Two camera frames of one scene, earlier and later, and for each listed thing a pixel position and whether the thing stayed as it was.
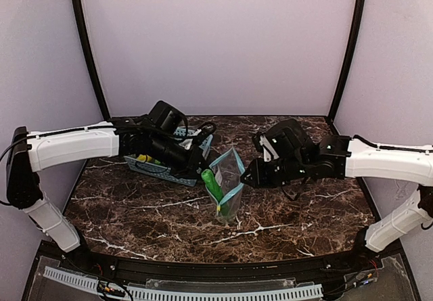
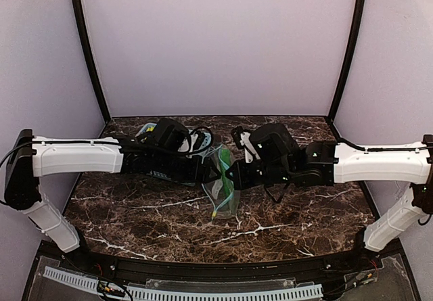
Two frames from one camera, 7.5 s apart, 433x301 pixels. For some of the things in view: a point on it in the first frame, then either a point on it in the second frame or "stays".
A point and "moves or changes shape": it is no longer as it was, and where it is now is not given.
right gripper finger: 251,176 → 234,172
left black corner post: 79,5 stays
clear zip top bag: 229,171 moves or changes shape
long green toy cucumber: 212,184 → 225,162
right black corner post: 351,47 stays
